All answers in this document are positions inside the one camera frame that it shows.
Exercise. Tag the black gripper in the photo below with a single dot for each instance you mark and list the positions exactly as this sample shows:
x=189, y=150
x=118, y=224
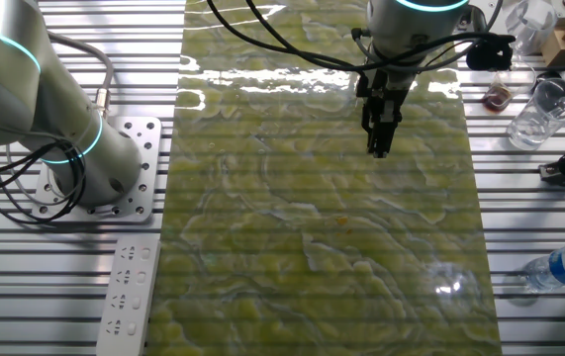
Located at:
x=386, y=91

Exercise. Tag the silver robot mounting plate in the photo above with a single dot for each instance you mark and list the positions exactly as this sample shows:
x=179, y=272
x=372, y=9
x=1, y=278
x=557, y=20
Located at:
x=148, y=163

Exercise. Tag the clear wine glass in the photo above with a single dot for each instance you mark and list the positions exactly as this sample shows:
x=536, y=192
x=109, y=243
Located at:
x=529, y=25

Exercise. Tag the green marble pattern mat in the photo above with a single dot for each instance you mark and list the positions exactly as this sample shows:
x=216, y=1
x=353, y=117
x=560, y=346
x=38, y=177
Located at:
x=287, y=222

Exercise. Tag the clear plastic measuring cup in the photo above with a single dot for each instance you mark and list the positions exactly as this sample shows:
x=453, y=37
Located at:
x=544, y=116

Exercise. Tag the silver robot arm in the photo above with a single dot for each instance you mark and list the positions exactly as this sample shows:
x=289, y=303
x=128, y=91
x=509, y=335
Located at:
x=64, y=114

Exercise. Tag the white power strip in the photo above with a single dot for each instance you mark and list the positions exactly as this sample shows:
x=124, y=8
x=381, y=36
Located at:
x=126, y=296

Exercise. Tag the silver gripper-mounted camera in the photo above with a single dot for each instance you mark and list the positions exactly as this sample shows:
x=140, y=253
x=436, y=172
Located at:
x=477, y=20

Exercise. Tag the glass with brown residue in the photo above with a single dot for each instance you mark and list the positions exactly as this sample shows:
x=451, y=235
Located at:
x=497, y=99

